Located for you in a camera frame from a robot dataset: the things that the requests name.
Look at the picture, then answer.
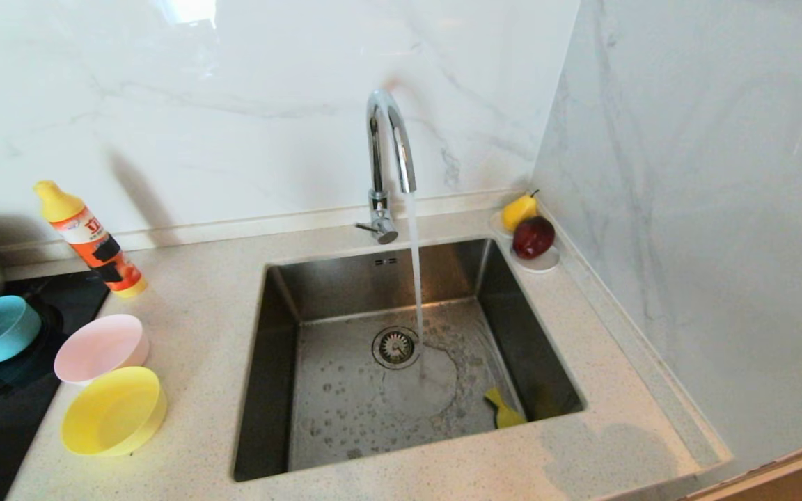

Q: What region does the pink plastic bowl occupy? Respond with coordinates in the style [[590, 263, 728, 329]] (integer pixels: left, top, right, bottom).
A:
[[54, 313, 150, 387]]

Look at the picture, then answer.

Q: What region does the metal sink drain strainer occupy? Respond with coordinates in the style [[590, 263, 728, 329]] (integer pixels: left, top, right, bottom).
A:
[[372, 327, 422, 370]]

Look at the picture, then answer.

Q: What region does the black induction cooktop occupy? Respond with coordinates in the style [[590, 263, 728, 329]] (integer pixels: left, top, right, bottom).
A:
[[0, 271, 111, 501]]

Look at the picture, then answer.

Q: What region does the red apple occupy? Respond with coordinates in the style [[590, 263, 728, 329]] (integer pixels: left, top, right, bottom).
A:
[[512, 216, 556, 260]]

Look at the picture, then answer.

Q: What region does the stainless steel sink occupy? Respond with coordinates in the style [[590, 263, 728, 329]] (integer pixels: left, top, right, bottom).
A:
[[234, 238, 588, 482]]

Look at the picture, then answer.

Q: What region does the chrome gooseneck faucet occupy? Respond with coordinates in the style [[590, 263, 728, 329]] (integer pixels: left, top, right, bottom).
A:
[[354, 89, 418, 245]]

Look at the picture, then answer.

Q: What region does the green and yellow sponge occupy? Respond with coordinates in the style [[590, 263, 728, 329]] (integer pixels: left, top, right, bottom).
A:
[[483, 387, 528, 430]]

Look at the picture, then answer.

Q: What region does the orange dish soap bottle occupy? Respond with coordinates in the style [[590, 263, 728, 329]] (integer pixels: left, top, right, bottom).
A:
[[33, 180, 149, 300]]

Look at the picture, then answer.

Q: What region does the yellow plastic bowl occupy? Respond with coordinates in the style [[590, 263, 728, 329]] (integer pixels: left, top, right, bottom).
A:
[[61, 366, 168, 458]]

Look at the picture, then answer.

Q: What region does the yellow pear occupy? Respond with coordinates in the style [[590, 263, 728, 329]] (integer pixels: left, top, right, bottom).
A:
[[501, 189, 541, 232]]

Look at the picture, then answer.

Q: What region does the small white dish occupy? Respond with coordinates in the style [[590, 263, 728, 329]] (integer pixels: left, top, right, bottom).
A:
[[489, 209, 561, 273]]

